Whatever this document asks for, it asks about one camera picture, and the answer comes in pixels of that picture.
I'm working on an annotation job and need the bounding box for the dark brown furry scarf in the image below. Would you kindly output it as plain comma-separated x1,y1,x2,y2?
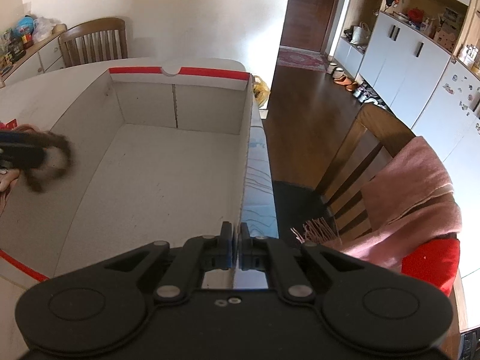
21,130,73,193

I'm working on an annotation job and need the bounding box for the red white cardboard box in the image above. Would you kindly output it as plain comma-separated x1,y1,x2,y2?
0,65,257,290

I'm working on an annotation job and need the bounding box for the white sideboard cabinet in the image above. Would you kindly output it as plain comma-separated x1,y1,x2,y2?
1,24,67,88

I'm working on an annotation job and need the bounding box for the far wooden chair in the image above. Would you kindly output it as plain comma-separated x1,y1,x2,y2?
58,17,128,68

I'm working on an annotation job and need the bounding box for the wooden chair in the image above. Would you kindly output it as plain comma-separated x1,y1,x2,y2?
312,103,414,242
58,17,128,68

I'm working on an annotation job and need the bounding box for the near wooden chair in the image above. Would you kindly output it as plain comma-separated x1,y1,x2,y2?
312,103,414,242

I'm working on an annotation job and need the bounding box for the row of shoes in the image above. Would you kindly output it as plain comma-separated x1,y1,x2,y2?
327,63,388,110

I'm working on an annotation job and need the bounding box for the red patterned doormat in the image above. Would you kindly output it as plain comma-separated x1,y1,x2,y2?
277,46,329,72

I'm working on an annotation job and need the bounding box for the white refrigerator with magnets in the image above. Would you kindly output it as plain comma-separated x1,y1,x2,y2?
410,58,480,211

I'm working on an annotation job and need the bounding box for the dark brown entrance door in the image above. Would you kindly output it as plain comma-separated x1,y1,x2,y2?
281,0,339,52

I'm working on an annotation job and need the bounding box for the white wall cabinet unit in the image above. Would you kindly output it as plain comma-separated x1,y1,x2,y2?
333,0,471,127

